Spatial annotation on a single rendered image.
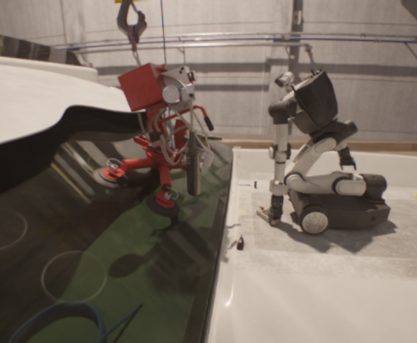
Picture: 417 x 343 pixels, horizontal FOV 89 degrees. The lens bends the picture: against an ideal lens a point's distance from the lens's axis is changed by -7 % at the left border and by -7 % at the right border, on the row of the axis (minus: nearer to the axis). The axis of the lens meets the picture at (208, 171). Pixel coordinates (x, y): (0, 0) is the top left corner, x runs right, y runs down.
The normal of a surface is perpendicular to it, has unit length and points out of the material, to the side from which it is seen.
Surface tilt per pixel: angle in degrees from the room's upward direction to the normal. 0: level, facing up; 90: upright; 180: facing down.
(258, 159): 90
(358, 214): 90
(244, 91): 90
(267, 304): 16
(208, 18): 90
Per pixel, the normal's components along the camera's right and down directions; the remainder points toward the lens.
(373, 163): -0.37, 0.31
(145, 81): -0.14, 0.32
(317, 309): -0.04, -0.81
